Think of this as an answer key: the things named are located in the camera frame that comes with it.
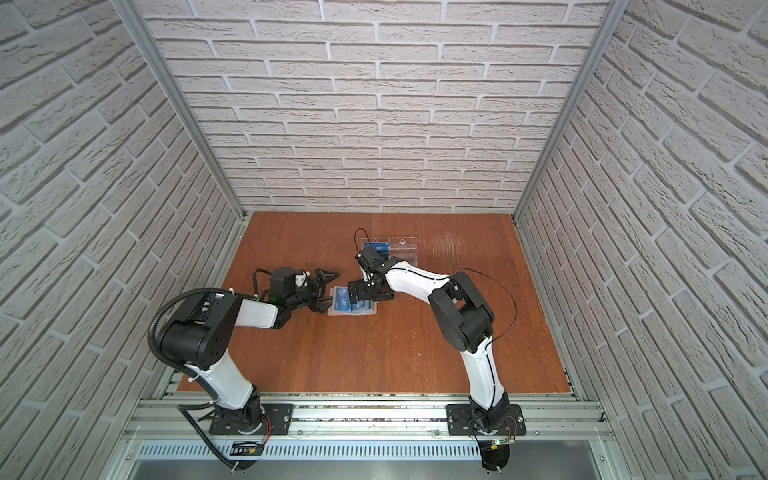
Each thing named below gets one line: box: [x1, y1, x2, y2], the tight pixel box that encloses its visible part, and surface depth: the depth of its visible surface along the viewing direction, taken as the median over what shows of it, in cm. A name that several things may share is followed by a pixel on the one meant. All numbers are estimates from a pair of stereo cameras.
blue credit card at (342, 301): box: [334, 287, 355, 312], surface depth 95 cm
